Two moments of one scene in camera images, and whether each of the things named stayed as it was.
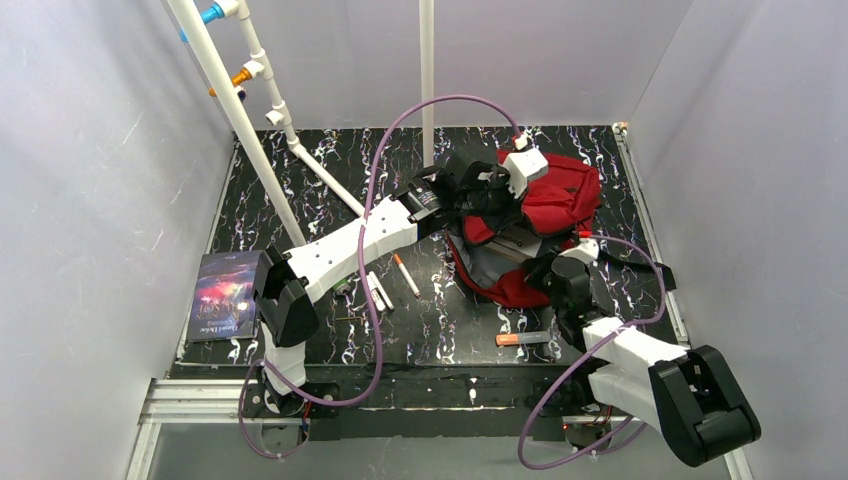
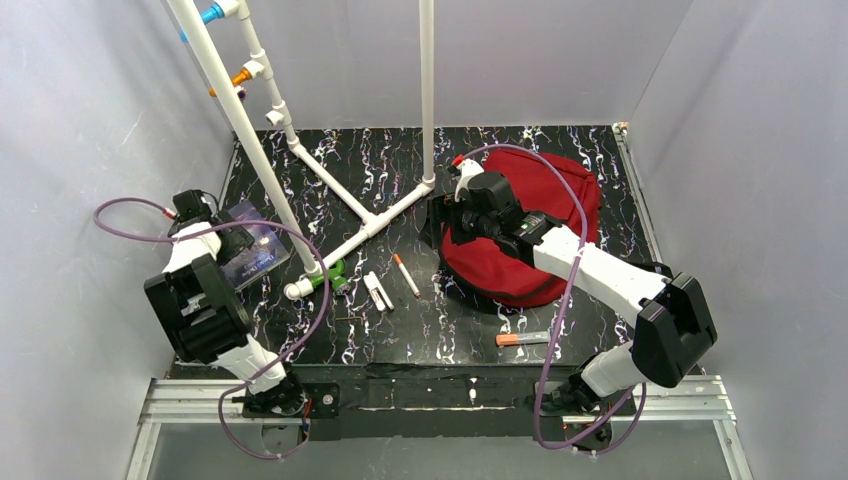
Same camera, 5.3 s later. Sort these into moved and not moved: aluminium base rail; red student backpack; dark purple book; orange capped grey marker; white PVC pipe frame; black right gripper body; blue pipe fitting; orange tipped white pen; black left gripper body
Moved: black left gripper body; dark purple book; black right gripper body
Not moved: orange capped grey marker; orange tipped white pen; white PVC pipe frame; blue pipe fitting; aluminium base rail; red student backpack
